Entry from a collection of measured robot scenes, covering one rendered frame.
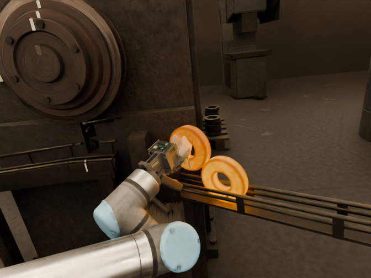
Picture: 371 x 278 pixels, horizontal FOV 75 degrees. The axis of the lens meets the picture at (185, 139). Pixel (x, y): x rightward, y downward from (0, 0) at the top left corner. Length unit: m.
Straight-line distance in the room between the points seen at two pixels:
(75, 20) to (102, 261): 0.76
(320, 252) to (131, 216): 1.22
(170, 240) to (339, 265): 1.22
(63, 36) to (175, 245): 0.72
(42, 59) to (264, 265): 1.38
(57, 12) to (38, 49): 0.14
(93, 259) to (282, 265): 1.19
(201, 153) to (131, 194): 0.27
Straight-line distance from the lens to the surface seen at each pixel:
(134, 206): 0.63
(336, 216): 0.68
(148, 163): 0.67
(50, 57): 0.95
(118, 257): 0.48
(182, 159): 0.74
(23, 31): 1.00
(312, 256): 1.61
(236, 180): 0.75
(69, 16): 0.98
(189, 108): 1.06
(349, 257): 1.67
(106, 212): 0.62
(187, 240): 0.52
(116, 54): 0.96
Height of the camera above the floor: 1.13
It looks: 21 degrees down
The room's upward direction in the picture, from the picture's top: 6 degrees counter-clockwise
